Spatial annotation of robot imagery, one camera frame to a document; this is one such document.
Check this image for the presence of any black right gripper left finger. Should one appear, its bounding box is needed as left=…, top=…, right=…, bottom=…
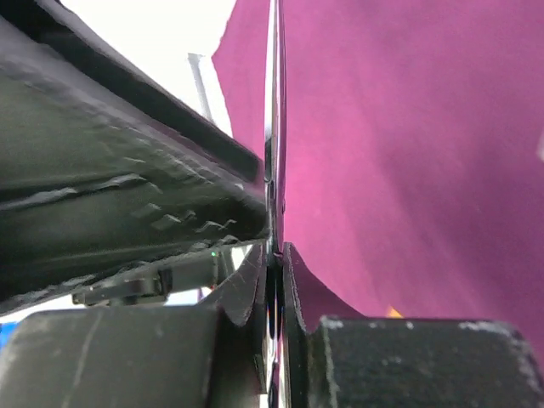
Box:
left=1, top=246, right=266, bottom=407

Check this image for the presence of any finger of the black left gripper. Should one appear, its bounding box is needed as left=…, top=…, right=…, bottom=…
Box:
left=1, top=1, right=268, bottom=314

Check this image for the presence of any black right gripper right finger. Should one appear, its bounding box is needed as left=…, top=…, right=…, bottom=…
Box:
left=281, top=243, right=543, bottom=407

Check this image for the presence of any tan adhesive bandage strip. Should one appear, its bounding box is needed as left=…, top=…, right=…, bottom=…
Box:
left=387, top=307, right=403, bottom=319

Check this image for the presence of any purple cloth mat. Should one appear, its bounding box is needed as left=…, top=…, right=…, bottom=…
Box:
left=211, top=0, right=544, bottom=320

